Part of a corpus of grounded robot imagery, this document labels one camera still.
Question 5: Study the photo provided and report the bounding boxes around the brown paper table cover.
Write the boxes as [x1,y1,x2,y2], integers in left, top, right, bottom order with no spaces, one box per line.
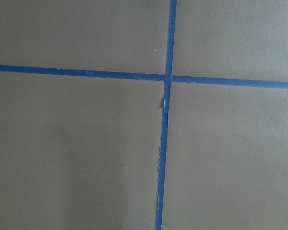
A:
[0,0,288,230]

